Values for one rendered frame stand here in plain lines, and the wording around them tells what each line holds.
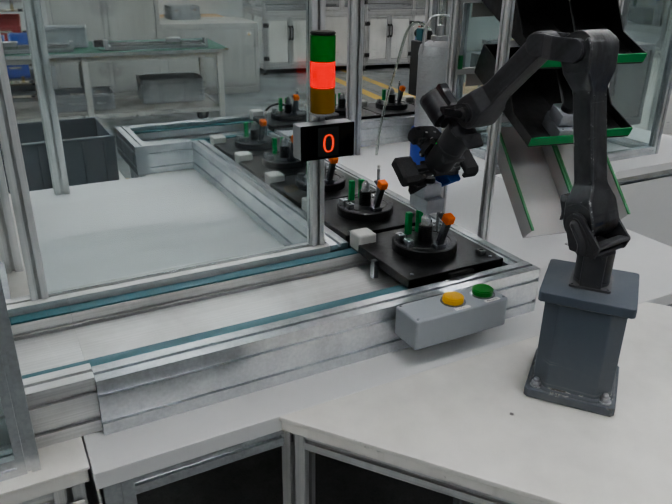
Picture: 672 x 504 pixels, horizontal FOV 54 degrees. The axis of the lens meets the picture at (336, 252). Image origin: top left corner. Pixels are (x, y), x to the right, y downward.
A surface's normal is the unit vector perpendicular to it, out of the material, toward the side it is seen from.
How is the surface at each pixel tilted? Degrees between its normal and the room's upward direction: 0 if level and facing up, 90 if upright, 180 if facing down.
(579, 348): 90
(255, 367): 90
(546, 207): 45
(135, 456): 0
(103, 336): 0
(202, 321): 0
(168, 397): 90
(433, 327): 90
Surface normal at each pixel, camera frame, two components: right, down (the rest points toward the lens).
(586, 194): -0.76, -0.29
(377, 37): 0.36, 0.38
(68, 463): 0.01, -0.91
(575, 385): -0.41, 0.36
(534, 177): 0.23, -0.37
